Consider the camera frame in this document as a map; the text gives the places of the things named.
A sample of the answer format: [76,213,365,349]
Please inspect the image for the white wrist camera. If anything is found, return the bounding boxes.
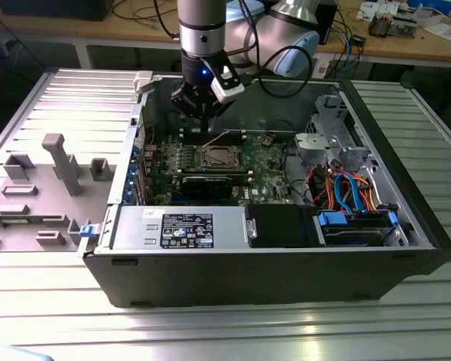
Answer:
[209,65,246,105]

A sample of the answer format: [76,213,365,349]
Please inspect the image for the black graphics card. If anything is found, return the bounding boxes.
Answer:
[180,174,235,200]

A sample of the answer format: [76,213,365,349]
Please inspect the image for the blue wire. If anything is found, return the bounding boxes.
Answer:
[333,171,366,216]

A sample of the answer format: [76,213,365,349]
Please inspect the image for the grey parts rack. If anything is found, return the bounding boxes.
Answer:
[0,133,117,253]

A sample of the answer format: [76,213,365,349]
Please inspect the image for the green motherboard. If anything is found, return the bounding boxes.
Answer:
[142,129,311,207]

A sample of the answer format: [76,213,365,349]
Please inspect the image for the black box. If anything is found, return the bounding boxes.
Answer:
[0,0,108,22]

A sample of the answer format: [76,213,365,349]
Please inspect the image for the black PC case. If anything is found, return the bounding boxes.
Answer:
[77,69,451,309]

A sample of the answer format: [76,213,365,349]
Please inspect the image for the orange wire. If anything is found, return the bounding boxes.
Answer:
[355,172,381,214]
[322,175,338,208]

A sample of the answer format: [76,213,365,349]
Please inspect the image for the black RAM slot white clips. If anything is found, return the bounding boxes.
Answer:
[179,128,247,134]
[179,135,247,142]

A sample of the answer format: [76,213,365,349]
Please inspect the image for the metal locking lever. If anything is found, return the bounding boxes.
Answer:
[209,153,246,169]
[203,130,232,149]

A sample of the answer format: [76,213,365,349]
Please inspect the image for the grey device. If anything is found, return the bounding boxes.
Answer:
[390,13,418,38]

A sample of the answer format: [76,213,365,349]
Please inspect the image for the hard disk in blue carrier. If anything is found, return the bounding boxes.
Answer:
[314,210,399,248]

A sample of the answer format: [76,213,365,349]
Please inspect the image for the white papers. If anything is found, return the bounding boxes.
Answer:
[422,22,451,41]

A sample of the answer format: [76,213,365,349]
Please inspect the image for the grey metal drive cage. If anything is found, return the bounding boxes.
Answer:
[295,93,375,170]

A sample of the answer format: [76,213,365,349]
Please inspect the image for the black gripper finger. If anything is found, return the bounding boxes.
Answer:
[204,92,227,132]
[170,85,208,132]

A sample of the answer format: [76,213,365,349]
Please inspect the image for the white case latch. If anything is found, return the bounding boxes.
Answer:
[132,70,156,95]

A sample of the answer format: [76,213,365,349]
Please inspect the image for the grey power supply unit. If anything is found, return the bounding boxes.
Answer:
[110,205,251,251]

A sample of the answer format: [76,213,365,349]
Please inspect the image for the black desktop device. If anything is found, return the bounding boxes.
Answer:
[317,0,340,45]

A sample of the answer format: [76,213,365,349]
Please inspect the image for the brown coil device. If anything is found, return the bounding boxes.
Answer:
[368,11,392,38]

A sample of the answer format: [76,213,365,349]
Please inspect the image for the wooden workbench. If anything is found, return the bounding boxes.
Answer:
[0,0,451,71]

